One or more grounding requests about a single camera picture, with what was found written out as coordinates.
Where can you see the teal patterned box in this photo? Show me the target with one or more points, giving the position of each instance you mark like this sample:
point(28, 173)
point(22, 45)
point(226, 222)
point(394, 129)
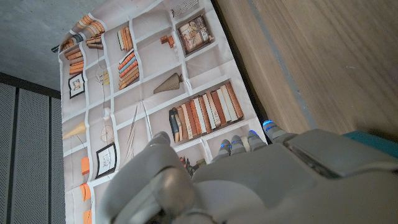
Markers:
point(379, 141)

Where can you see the printed bookshelf backdrop cloth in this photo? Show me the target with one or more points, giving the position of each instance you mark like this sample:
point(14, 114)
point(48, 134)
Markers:
point(155, 56)

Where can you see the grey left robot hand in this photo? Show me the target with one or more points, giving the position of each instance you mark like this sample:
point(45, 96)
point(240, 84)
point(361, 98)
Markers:
point(280, 180)

